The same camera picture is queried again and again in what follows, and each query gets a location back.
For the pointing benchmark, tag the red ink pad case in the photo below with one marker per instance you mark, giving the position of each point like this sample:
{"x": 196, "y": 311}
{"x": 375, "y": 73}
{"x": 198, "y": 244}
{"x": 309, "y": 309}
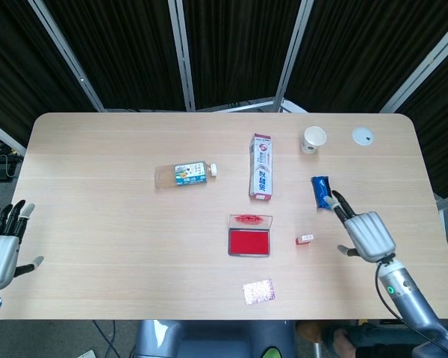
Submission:
{"x": 248, "y": 240}

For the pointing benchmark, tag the white power strip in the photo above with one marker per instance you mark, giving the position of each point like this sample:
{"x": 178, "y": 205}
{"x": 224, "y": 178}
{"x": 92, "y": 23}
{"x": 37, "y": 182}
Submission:
{"x": 87, "y": 353}

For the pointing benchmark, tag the white paper cup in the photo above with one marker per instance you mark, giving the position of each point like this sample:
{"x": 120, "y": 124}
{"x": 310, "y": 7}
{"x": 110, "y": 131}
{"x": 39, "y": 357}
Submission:
{"x": 313, "y": 139}

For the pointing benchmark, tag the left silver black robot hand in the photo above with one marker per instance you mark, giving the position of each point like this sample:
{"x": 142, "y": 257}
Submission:
{"x": 0, "y": 253}

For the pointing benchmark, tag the white red toothpaste box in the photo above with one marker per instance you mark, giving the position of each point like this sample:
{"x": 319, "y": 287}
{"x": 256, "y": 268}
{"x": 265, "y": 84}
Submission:
{"x": 262, "y": 168}

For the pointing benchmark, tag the clear plastic drink bottle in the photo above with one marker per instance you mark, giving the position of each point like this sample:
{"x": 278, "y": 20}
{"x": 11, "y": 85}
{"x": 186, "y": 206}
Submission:
{"x": 183, "y": 174}

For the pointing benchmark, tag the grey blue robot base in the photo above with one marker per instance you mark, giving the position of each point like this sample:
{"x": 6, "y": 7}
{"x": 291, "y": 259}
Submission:
{"x": 209, "y": 341}

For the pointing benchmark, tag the blue snack packet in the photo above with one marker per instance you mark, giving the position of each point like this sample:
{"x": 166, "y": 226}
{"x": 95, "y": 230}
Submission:
{"x": 321, "y": 188}

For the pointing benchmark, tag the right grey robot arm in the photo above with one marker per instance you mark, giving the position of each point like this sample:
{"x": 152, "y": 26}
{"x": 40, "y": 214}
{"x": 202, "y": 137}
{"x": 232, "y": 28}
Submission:
{"x": 407, "y": 294}

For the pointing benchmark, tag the small red stamp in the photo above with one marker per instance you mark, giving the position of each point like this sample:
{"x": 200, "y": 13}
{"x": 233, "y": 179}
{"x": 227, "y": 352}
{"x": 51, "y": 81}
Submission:
{"x": 304, "y": 239}

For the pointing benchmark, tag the black fabric screen panel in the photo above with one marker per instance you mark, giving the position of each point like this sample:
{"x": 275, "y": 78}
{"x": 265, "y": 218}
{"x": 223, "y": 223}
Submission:
{"x": 123, "y": 48}
{"x": 15, "y": 56}
{"x": 358, "y": 48}
{"x": 239, "y": 48}
{"x": 440, "y": 112}

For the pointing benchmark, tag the white round cup lid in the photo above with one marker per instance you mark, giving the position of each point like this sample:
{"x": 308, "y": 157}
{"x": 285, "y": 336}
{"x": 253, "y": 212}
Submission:
{"x": 362, "y": 136}

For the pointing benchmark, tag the brown shoe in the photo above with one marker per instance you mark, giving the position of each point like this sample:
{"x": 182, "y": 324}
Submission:
{"x": 313, "y": 331}

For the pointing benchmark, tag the green round object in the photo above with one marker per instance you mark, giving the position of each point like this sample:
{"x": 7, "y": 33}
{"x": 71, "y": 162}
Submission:
{"x": 270, "y": 353}

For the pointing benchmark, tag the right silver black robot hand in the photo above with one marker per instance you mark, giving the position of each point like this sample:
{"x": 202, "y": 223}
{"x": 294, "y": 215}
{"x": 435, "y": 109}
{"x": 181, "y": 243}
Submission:
{"x": 371, "y": 235}

